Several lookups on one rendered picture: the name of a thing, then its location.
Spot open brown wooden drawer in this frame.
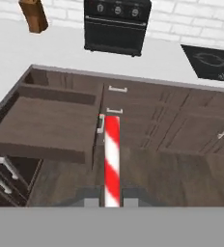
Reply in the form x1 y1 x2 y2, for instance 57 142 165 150
0 66 105 166

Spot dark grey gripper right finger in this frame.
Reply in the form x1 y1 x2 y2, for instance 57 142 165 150
121 186 166 207

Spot dark brown drawer front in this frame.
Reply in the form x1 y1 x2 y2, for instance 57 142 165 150
0 153 43 196
0 165 29 207

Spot black hob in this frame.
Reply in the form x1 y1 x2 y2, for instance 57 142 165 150
180 43 224 84

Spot red and white striped straw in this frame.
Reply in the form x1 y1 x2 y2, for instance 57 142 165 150
103 115 122 207

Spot black toaster oven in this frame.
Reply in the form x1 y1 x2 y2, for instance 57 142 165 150
83 0 153 58

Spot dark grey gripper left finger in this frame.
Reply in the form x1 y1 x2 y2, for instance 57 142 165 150
55 185 102 207

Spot brown wooden drawer front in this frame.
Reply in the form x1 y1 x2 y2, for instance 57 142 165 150
102 80 172 108
101 104 166 130

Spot brown wooden knife block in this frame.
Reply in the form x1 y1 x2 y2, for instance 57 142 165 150
17 0 49 35

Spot silver handle of open drawer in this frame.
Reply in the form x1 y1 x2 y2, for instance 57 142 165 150
96 113 105 135

